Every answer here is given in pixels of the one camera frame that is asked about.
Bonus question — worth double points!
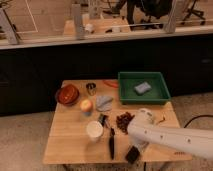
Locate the black eraser block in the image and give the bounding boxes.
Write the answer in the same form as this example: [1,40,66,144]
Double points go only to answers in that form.
[125,146,140,164]

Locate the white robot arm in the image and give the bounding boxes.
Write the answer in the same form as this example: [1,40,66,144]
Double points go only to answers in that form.
[127,108,213,160]

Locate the orange carrot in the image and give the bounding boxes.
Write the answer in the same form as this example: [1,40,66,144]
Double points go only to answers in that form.
[103,80,119,88]

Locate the small metal cup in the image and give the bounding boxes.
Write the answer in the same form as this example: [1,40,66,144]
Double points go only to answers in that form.
[86,82,96,96]

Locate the grey folded cloth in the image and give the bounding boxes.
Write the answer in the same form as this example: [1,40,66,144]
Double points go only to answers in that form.
[96,95,113,112]

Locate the red apple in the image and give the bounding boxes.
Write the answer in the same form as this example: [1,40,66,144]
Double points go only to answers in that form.
[80,99,93,112]

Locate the black binder clip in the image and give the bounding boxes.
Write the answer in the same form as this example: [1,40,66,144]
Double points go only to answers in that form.
[98,114,108,126]

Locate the grey sponge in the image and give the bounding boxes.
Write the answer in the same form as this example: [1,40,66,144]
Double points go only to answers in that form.
[134,82,151,95]

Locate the bunch of dark grapes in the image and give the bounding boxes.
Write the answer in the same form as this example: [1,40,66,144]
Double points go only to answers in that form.
[116,112,134,133]

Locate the brown wooden bowl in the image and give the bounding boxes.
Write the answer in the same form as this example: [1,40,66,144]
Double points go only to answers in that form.
[55,84,79,106]

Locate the white paper cup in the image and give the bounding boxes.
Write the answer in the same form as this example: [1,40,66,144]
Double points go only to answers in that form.
[86,121,104,142]

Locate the green plastic tray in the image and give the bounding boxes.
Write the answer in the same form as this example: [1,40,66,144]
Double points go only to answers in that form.
[118,72,171,105]

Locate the light wooden background table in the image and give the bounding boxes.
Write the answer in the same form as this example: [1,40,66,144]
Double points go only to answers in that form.
[63,18,130,36]

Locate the yellow banana piece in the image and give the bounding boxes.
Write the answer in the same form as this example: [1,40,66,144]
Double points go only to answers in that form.
[156,116,166,125]

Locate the black office chair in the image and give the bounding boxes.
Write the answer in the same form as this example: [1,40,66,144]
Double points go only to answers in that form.
[127,0,172,29]

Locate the black handled knife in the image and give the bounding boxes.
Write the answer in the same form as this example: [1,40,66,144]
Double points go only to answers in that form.
[109,128,115,160]

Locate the black cable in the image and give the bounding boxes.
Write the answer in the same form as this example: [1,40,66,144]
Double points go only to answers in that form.
[183,114,213,129]

